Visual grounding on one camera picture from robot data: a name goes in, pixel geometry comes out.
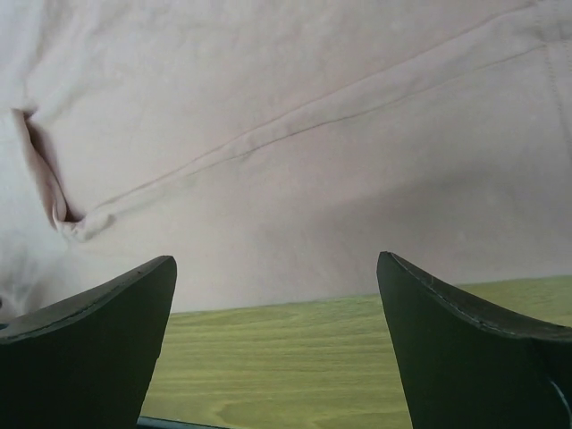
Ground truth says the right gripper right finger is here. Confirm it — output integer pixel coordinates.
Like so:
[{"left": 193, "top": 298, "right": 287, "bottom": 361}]
[{"left": 376, "top": 252, "right": 571, "bottom": 428}]

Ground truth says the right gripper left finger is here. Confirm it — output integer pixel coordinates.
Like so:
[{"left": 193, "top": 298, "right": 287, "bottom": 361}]
[{"left": 1, "top": 256, "right": 177, "bottom": 428}]

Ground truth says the dusty pink t shirt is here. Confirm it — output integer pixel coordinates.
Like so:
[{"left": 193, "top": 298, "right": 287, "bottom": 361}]
[{"left": 1, "top": 1, "right": 571, "bottom": 321}]

